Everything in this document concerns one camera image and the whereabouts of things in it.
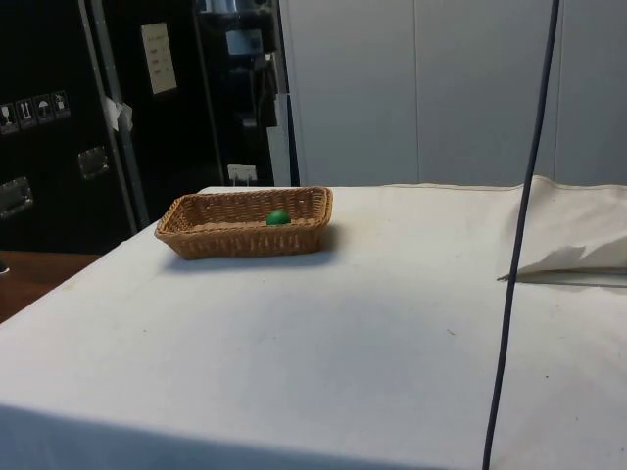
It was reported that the black cable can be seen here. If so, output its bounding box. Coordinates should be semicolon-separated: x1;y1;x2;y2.
482;0;561;470

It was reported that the black cabinet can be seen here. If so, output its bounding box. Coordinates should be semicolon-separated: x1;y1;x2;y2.
0;0;301;256

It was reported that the pale locker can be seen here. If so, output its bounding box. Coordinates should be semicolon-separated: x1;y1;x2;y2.
277;0;417;188
413;0;558;188
555;0;627;187

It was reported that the brown wicker basket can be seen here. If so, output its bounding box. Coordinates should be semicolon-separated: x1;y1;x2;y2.
155;186;334;260

